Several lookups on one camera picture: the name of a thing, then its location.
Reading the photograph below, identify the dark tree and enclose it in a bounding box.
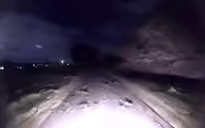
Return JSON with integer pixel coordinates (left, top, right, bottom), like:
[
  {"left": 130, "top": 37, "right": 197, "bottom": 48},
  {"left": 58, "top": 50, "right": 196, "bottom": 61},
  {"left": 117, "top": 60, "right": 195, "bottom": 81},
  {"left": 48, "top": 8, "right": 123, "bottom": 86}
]
[{"left": 69, "top": 43, "right": 105, "bottom": 66}]

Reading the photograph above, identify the grass verge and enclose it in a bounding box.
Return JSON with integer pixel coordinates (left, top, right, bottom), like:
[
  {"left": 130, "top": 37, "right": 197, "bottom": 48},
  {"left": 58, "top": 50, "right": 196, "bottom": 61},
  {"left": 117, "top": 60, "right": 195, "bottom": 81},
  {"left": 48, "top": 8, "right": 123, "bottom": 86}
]
[
  {"left": 0, "top": 65, "right": 85, "bottom": 128},
  {"left": 113, "top": 68, "right": 205, "bottom": 128}
]

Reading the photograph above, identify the pale dirt track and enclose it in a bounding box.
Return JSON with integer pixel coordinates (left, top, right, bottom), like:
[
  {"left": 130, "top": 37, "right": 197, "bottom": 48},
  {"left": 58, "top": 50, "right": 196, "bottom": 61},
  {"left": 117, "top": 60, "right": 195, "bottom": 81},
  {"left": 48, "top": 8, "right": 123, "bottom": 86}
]
[{"left": 29, "top": 68, "right": 180, "bottom": 128}]

